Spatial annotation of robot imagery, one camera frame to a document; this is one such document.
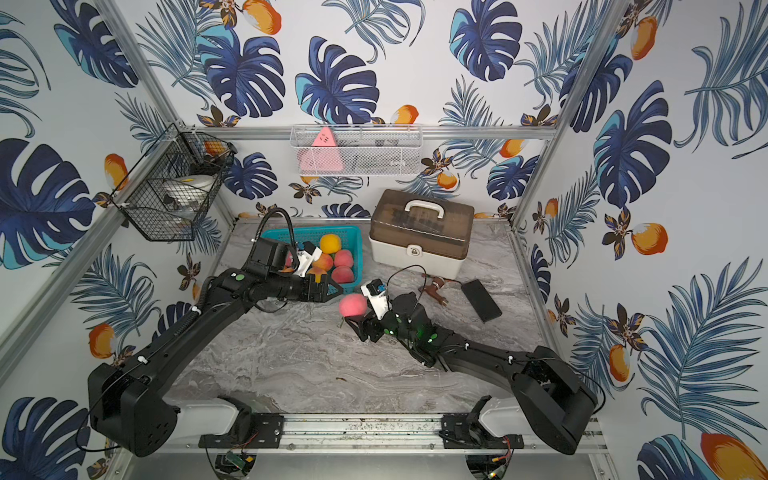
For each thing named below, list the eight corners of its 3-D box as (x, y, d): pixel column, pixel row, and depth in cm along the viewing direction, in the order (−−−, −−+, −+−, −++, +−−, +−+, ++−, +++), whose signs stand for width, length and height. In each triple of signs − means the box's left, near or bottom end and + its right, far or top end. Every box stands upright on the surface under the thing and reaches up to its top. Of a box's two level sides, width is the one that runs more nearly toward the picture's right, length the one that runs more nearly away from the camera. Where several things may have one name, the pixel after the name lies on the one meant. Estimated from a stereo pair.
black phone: (482, 322, 96) (484, 319, 94) (461, 287, 104) (462, 283, 102) (500, 316, 97) (502, 313, 95) (477, 282, 106) (478, 278, 104)
